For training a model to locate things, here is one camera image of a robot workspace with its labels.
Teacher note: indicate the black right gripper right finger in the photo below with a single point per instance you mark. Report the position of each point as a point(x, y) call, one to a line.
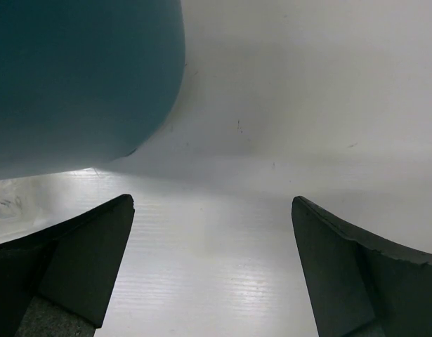
point(359, 283)

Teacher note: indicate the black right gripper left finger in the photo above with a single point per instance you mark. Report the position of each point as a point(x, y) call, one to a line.
point(59, 281)

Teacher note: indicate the teal plastic bin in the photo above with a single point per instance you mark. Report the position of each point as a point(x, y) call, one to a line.
point(84, 82)

